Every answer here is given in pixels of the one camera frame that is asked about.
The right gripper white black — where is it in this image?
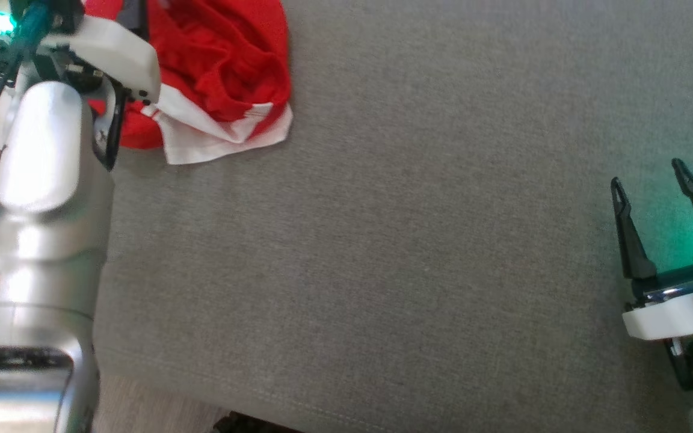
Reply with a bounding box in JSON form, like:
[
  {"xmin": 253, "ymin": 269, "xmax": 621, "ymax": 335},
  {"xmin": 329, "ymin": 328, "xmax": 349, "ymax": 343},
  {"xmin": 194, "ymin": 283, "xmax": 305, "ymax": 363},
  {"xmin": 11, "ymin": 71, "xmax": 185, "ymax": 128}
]
[{"xmin": 610, "ymin": 158, "xmax": 693, "ymax": 343}]

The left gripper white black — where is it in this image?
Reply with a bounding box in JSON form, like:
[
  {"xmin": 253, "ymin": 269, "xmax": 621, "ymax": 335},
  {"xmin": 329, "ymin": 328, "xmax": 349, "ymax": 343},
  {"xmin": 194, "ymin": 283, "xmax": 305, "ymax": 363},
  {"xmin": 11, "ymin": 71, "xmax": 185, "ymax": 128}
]
[{"xmin": 0, "ymin": 0, "xmax": 162, "ymax": 172}]

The red white jersey garment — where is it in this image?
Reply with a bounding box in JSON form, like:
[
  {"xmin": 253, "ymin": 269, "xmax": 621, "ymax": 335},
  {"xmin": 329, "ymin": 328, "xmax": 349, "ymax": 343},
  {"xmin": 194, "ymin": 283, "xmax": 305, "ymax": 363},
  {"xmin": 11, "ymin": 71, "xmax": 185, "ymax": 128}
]
[{"xmin": 85, "ymin": 0, "xmax": 294, "ymax": 166}]

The grey sofa seat cushion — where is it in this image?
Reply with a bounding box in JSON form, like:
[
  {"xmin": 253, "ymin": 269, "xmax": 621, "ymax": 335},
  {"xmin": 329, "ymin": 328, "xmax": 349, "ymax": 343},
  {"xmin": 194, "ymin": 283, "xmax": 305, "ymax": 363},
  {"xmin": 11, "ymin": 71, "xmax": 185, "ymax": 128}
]
[{"xmin": 0, "ymin": 0, "xmax": 693, "ymax": 433}]

